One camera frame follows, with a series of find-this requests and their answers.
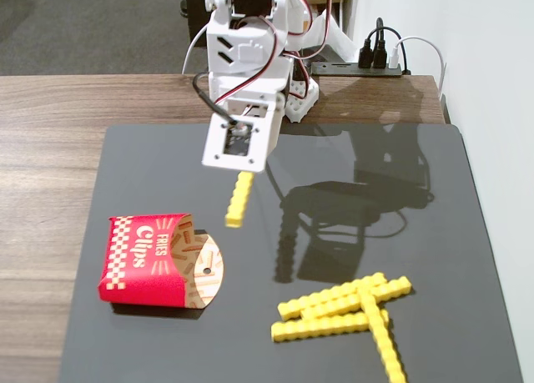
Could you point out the red fries clips box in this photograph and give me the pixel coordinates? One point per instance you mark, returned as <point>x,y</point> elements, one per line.
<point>142,258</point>

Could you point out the white gripper camera mount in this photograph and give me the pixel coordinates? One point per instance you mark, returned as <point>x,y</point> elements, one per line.
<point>233,143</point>

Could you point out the black textured mat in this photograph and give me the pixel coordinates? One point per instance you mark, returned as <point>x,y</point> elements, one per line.
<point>334,233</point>

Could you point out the black usb hub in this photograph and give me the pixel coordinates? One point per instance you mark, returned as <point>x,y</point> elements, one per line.
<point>342,69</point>

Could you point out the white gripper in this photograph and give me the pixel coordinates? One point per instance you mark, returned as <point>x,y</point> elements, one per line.
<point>279,122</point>

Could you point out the white lattice base mount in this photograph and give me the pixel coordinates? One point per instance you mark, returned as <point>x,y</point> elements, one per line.
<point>301,99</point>

